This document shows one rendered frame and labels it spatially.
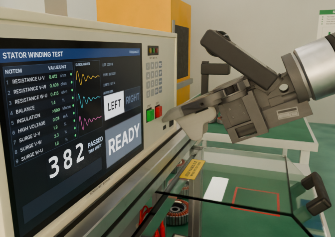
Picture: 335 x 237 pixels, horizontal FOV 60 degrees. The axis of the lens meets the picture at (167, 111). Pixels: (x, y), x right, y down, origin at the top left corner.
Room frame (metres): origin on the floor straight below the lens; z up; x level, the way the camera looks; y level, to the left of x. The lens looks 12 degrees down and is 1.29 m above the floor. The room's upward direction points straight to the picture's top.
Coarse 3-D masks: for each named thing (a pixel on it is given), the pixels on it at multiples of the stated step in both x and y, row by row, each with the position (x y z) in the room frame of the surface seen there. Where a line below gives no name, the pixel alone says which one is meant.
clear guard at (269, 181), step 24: (216, 168) 0.52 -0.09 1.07; (240, 168) 0.52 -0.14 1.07; (264, 168) 0.52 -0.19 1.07; (288, 168) 0.53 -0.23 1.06; (168, 192) 0.43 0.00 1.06; (192, 192) 0.43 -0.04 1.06; (216, 192) 0.43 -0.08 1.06; (240, 192) 0.43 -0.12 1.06; (264, 192) 0.43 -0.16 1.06; (288, 192) 0.43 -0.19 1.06; (312, 192) 0.52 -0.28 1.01; (312, 216) 0.41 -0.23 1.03
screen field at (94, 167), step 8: (96, 160) 0.32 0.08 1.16; (88, 168) 0.30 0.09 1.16; (96, 168) 0.32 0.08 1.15; (72, 176) 0.28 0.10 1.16; (80, 176) 0.29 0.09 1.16; (88, 176) 0.30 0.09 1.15; (64, 184) 0.27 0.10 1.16; (72, 184) 0.28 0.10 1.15; (48, 192) 0.24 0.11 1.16; (56, 192) 0.25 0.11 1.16; (64, 192) 0.26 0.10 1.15; (40, 200) 0.24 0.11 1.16; (48, 200) 0.24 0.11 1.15; (56, 200) 0.25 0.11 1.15; (24, 208) 0.22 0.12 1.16; (32, 208) 0.23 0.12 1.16; (40, 208) 0.23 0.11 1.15; (24, 216) 0.22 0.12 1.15; (32, 216) 0.23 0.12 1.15
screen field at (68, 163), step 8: (80, 144) 0.29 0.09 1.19; (64, 152) 0.27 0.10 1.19; (72, 152) 0.28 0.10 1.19; (80, 152) 0.29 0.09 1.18; (48, 160) 0.25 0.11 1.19; (56, 160) 0.26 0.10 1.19; (64, 160) 0.27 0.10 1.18; (72, 160) 0.28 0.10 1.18; (80, 160) 0.29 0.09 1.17; (48, 168) 0.25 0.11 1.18; (56, 168) 0.26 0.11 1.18; (64, 168) 0.27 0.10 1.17; (48, 176) 0.25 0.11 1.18; (56, 176) 0.26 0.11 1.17
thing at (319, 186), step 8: (312, 176) 0.50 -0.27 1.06; (320, 176) 0.50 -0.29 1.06; (304, 184) 0.50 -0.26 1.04; (312, 184) 0.50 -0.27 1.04; (320, 184) 0.46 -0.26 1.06; (320, 192) 0.43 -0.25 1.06; (312, 200) 0.43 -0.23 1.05; (320, 200) 0.41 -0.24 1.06; (328, 200) 0.41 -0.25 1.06; (312, 208) 0.41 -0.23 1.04; (320, 208) 0.41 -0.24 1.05; (328, 208) 0.41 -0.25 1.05
